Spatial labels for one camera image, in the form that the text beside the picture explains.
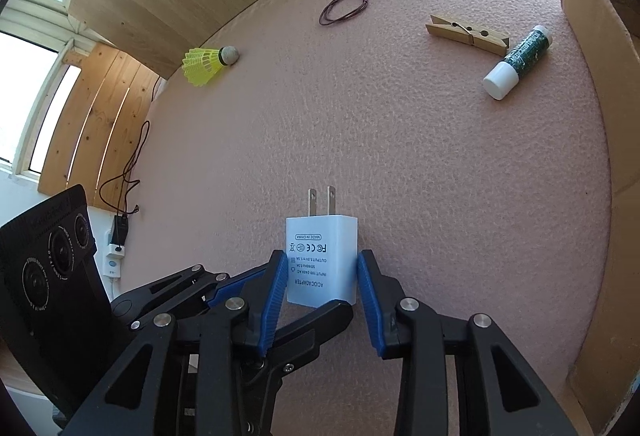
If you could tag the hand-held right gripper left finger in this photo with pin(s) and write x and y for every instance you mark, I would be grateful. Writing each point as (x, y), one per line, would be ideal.
(272, 296)

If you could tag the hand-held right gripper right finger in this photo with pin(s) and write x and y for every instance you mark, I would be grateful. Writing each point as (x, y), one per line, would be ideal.
(370, 301)

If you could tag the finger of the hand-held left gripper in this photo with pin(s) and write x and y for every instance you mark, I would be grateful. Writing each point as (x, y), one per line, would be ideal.
(227, 291)
(320, 323)

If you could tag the white plug charger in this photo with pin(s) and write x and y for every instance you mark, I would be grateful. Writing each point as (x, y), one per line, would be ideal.
(320, 261)

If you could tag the yellow shuttlecock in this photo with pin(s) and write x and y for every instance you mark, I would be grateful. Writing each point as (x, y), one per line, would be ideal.
(205, 63)

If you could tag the wooden clothespin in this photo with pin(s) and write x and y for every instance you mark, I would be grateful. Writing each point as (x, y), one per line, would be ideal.
(480, 38)

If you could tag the green glue stick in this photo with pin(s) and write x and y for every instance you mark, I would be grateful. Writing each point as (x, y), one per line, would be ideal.
(520, 58)

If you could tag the dark red rubber bands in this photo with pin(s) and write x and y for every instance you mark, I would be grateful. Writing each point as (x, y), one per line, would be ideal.
(364, 8)

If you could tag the cardboard box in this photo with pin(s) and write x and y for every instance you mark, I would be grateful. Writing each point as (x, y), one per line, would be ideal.
(600, 65)

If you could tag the black power adapter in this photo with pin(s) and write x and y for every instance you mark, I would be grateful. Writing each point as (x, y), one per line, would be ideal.
(120, 228)

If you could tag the slatted wooden panel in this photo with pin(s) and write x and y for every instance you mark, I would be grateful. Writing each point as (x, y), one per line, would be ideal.
(100, 125)

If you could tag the white wall socket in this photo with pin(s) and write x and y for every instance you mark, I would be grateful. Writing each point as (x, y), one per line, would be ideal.
(114, 261)

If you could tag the white window frame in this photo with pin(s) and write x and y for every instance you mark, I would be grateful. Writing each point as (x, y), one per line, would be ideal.
(35, 0)

